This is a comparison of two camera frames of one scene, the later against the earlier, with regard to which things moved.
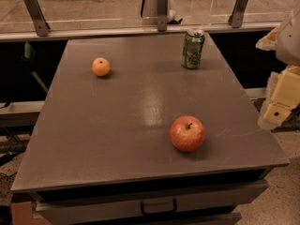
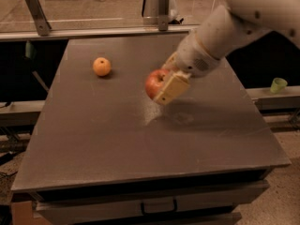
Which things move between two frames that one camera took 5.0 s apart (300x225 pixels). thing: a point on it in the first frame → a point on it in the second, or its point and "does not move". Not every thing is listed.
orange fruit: [100, 67] does not move
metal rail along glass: [133, 32] does not move
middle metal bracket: [162, 9] does not move
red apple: [187, 133] → [155, 81]
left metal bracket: [41, 26] does not move
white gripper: [290, 41] → [194, 57]
